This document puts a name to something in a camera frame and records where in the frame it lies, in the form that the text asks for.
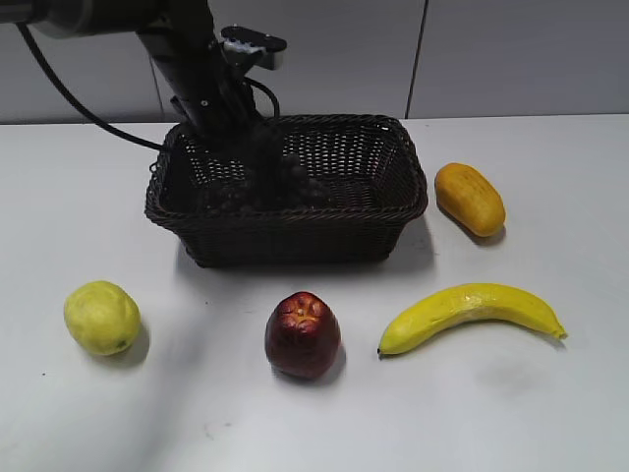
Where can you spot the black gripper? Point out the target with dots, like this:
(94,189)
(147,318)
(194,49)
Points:
(217,101)

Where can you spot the purple grape bunch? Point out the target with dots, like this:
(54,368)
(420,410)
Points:
(287,185)

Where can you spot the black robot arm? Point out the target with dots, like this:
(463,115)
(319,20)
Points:
(65,19)

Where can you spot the black woven basket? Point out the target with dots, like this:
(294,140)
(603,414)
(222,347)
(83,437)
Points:
(367,165)

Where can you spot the red apple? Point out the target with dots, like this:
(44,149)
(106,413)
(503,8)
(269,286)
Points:
(302,337)

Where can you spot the orange-yellow mango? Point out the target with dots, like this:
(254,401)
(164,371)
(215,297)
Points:
(468,197)

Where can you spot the yellow-green lemon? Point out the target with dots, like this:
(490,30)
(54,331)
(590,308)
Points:
(102,318)

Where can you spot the yellow banana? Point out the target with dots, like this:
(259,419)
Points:
(468,303)

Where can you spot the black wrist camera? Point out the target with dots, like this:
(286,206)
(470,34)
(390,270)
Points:
(246,48)

